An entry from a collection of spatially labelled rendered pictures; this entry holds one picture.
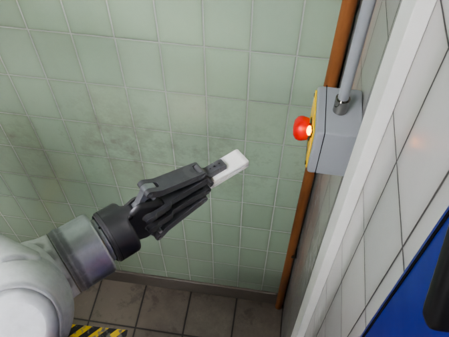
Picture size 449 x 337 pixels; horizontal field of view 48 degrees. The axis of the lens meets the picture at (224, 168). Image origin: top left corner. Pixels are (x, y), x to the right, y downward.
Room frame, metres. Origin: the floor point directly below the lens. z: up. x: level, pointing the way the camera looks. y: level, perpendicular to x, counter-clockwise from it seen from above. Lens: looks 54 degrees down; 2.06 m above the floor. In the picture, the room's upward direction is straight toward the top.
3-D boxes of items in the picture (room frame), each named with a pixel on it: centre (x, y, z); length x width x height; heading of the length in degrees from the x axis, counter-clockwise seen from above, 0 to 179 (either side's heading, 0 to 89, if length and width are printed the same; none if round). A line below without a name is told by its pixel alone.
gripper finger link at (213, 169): (0.43, 0.02, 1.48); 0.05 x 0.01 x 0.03; 126
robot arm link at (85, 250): (0.31, 0.19, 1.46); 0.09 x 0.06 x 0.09; 36
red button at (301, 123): (0.52, -0.13, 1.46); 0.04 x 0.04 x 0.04; 81
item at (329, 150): (0.52, -0.17, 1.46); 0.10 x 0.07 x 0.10; 171
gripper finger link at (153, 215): (0.39, 0.07, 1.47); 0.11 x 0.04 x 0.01; 126
